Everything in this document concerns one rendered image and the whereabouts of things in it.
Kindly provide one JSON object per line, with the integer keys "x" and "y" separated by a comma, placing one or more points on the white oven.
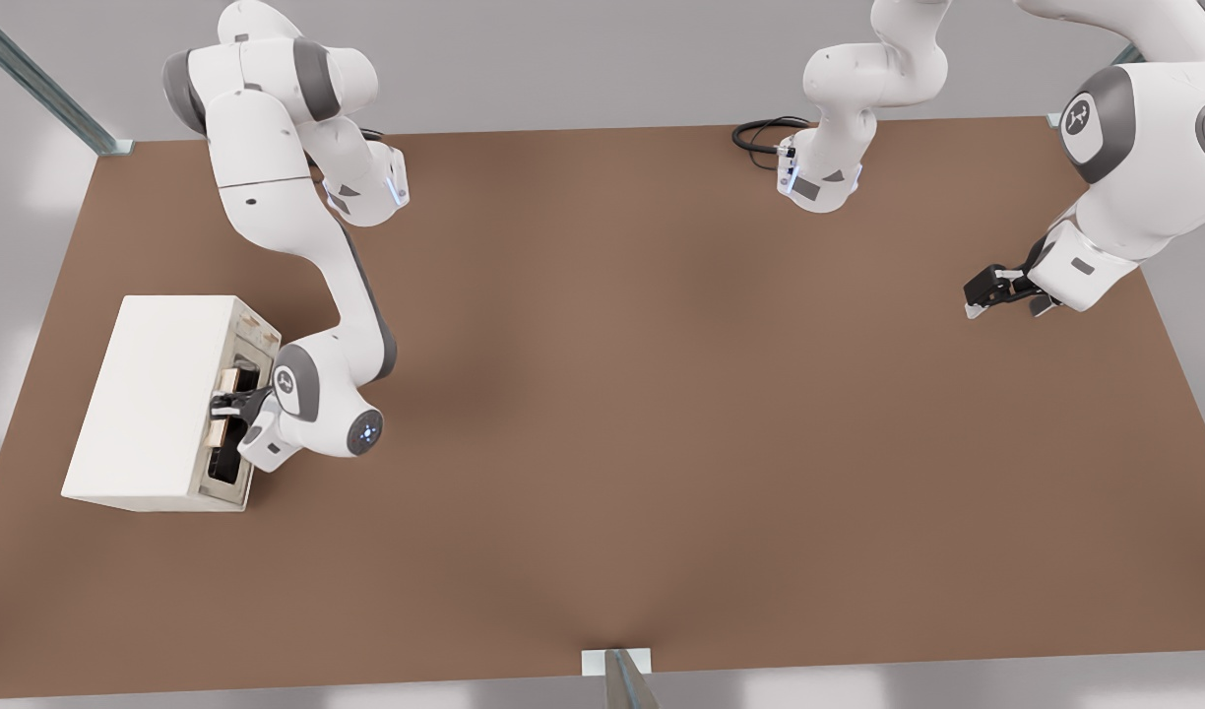
{"x": 155, "y": 404}

